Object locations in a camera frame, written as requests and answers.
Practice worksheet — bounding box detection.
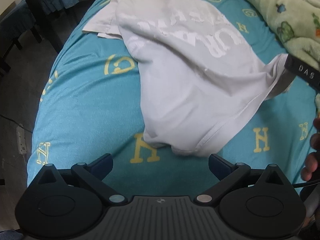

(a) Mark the white t-shirt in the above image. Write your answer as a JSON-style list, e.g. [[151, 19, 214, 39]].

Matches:
[[83, 0, 294, 157]]

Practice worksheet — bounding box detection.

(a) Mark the person's right hand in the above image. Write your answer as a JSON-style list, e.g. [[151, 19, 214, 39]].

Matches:
[[301, 118, 320, 181]]

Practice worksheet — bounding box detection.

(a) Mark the green fleece blanket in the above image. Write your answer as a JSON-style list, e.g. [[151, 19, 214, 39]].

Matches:
[[247, 0, 319, 70]]

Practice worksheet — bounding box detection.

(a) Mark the white power strip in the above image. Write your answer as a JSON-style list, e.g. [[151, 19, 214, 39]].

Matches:
[[16, 126, 27, 155]]

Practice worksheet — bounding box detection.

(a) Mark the teal patterned bed sheet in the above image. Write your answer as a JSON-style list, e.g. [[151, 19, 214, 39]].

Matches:
[[27, 0, 319, 197]]

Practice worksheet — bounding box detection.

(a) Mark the dark wooden table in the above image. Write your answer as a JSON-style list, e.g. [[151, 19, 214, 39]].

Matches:
[[1, 0, 62, 76]]

